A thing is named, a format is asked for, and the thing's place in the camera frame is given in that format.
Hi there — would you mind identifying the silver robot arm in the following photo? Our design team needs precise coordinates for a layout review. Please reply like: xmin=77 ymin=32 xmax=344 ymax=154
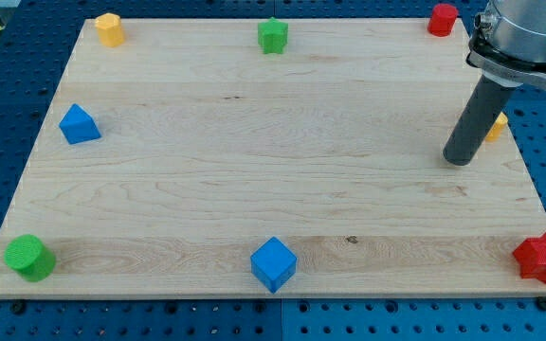
xmin=466 ymin=0 xmax=546 ymax=91

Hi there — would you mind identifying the light wooden board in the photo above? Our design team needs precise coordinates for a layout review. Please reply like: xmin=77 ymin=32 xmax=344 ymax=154
xmin=0 ymin=18 xmax=546 ymax=300

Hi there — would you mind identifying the blue cube block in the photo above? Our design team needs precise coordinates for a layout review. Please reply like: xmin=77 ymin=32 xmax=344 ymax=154
xmin=250 ymin=237 xmax=298 ymax=294

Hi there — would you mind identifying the green star block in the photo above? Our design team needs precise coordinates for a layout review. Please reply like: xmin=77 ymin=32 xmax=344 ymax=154
xmin=257 ymin=17 xmax=289 ymax=54

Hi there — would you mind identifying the blue triangular block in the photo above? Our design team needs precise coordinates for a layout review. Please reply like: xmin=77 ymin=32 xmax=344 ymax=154
xmin=59 ymin=104 xmax=101 ymax=144

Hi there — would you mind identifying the yellow hexagon block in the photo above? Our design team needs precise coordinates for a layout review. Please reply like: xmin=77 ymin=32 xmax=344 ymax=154
xmin=94 ymin=12 xmax=125 ymax=47

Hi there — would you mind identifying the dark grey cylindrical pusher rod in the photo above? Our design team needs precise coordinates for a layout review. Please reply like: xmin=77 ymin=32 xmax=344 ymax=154
xmin=443 ymin=76 xmax=517 ymax=166

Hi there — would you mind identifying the red cylinder block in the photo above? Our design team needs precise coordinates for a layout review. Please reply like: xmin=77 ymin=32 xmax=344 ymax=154
xmin=427 ymin=3 xmax=459 ymax=37

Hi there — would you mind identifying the yellow block behind rod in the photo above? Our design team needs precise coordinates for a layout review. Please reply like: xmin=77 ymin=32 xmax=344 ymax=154
xmin=484 ymin=112 xmax=508 ymax=142

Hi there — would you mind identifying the green cylinder block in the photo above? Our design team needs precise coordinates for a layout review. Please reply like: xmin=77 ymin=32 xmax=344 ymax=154
xmin=4 ymin=234 xmax=57 ymax=282

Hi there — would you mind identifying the red star block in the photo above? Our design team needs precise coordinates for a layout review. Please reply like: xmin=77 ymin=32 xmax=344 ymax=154
xmin=512 ymin=232 xmax=546 ymax=284

